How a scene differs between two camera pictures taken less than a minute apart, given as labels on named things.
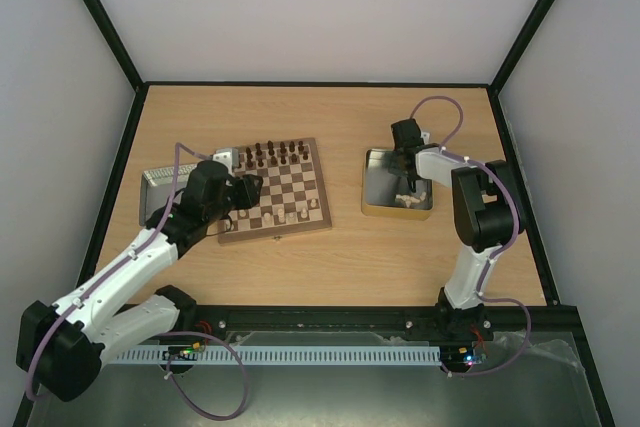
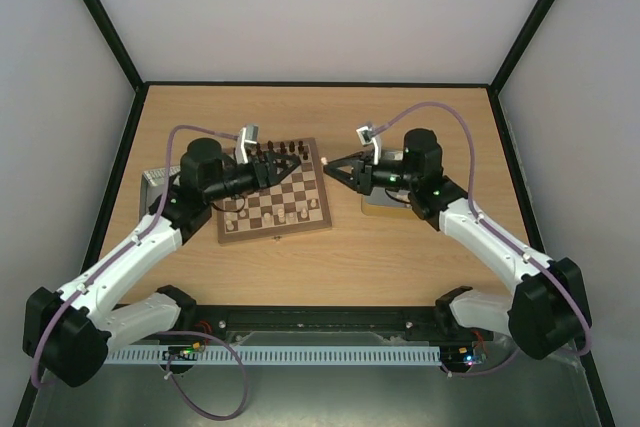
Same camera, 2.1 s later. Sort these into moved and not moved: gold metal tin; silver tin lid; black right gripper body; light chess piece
Moved: black right gripper body
Not moved: silver tin lid; light chess piece; gold metal tin
